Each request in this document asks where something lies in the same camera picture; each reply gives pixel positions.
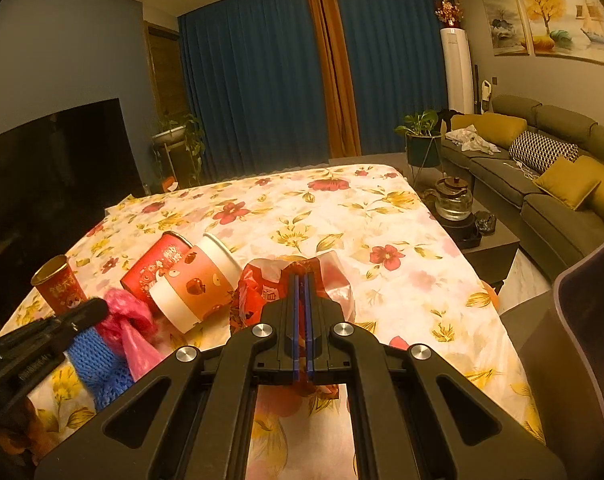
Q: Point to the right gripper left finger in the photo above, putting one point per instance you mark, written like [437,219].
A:
[281,361]

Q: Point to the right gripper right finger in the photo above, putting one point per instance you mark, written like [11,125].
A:
[320,314]

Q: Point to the red white plastic bag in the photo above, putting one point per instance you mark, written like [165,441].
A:
[266,280]

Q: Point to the white red apple cup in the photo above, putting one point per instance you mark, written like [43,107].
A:
[199,284]

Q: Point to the small red gold cup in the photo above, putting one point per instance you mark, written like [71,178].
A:
[58,285]

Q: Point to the blue foam net sleeve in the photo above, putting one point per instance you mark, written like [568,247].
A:
[105,374]

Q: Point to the pink plastic bag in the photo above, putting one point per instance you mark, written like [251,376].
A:
[128,329]

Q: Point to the red paper cup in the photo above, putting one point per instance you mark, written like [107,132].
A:
[153,264]

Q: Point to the dark plastic trash bin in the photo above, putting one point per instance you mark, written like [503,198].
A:
[564,362]

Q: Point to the glass teapot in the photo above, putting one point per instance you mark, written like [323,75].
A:
[453,198]

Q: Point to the black television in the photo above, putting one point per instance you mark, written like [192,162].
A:
[58,173]

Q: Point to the dark coffee table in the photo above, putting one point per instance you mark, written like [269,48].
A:
[490,254]

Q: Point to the orange curtain strip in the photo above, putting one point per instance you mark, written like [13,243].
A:
[338,89]

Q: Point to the potted green plant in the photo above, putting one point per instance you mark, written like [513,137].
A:
[422,139]

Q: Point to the plant on wooden stand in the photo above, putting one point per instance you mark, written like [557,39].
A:
[178,149]

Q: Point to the white cloth on sofa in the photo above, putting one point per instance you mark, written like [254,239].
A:
[469,140]

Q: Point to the blue curtain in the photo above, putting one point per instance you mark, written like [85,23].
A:
[253,76]

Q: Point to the yellow cushion far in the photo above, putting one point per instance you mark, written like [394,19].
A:
[501,130]

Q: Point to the patterned cushion far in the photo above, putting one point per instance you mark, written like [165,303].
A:
[539,152]

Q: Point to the white standing air conditioner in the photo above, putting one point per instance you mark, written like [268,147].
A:
[458,69]

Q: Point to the grey sectional sofa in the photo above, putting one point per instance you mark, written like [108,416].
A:
[550,233]

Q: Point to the yellow cushion front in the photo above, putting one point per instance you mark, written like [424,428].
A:
[565,182]

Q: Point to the wooden door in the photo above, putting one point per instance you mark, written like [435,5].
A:
[166,71]

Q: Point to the red flower decoration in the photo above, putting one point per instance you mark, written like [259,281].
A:
[449,13]

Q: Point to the left landscape painting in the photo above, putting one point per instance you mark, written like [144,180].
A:
[506,28]

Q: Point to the tree and ship painting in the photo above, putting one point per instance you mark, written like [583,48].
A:
[566,28]

